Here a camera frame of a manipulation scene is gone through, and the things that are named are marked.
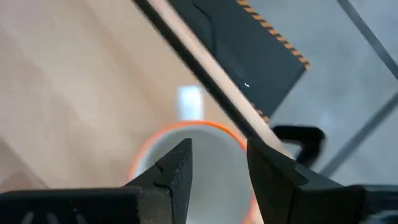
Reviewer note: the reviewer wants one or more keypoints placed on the black aluminium table frame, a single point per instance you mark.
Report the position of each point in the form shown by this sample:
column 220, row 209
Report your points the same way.
column 192, row 62

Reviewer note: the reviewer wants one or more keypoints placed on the black mat hazard-striped edge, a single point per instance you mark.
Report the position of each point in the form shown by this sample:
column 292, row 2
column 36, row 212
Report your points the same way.
column 248, row 46

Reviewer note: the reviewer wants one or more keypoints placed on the black floor tape line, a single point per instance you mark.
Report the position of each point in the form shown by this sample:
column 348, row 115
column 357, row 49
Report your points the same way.
column 360, row 133
column 367, row 34

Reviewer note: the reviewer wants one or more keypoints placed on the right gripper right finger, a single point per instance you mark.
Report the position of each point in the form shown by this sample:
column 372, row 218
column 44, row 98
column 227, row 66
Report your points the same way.
column 286, row 193

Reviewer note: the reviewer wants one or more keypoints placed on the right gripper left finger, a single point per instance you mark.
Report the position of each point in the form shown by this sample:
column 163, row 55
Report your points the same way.
column 168, row 193

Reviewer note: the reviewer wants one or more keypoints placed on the white mug red lattice pattern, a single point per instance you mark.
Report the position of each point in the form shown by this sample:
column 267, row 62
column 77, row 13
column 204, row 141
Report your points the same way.
column 217, row 161

